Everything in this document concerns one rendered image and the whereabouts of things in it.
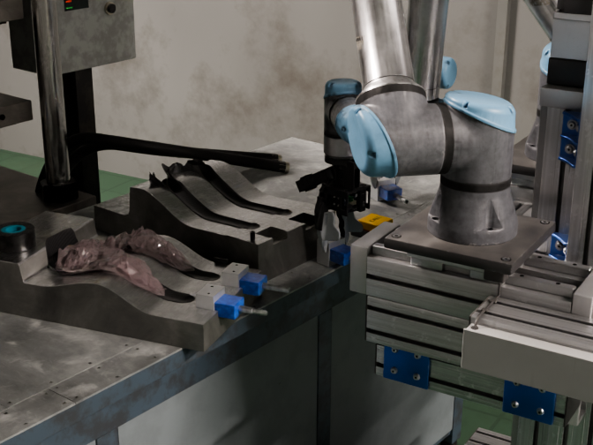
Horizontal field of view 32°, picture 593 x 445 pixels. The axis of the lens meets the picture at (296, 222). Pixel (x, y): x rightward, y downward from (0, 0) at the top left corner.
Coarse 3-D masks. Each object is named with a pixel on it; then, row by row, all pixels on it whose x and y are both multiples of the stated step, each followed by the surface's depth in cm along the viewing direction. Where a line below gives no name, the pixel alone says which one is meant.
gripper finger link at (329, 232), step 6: (324, 216) 215; (330, 216) 215; (324, 222) 216; (330, 222) 215; (324, 228) 216; (330, 228) 215; (336, 228) 214; (318, 234) 217; (324, 234) 216; (330, 234) 215; (336, 234) 214; (324, 240) 217; (330, 240) 215; (336, 240) 214; (324, 246) 218; (324, 252) 218
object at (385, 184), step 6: (378, 180) 257; (384, 180) 257; (390, 180) 258; (372, 186) 260; (378, 186) 257; (384, 186) 257; (390, 186) 257; (396, 186) 257; (372, 192) 260; (378, 192) 258; (384, 192) 256; (390, 192) 254; (396, 192) 255; (372, 198) 260; (378, 198) 258; (384, 198) 256; (390, 198) 255; (396, 198) 254; (402, 198) 252
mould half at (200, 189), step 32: (160, 192) 226; (192, 192) 230; (256, 192) 238; (96, 224) 239; (128, 224) 232; (160, 224) 225; (192, 224) 220; (224, 224) 219; (288, 224) 218; (224, 256) 215; (256, 256) 209; (288, 256) 217
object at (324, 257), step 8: (344, 240) 221; (320, 248) 220; (328, 248) 218; (336, 248) 219; (344, 248) 219; (320, 256) 221; (328, 256) 219; (336, 256) 218; (344, 256) 216; (328, 264) 220; (344, 264) 217
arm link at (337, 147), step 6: (324, 138) 210; (330, 138) 208; (324, 144) 210; (330, 144) 208; (336, 144) 208; (342, 144) 208; (348, 144) 208; (324, 150) 211; (330, 150) 209; (336, 150) 208; (342, 150) 208; (348, 150) 208; (330, 156) 210; (336, 156) 209; (342, 156) 208; (348, 156) 209
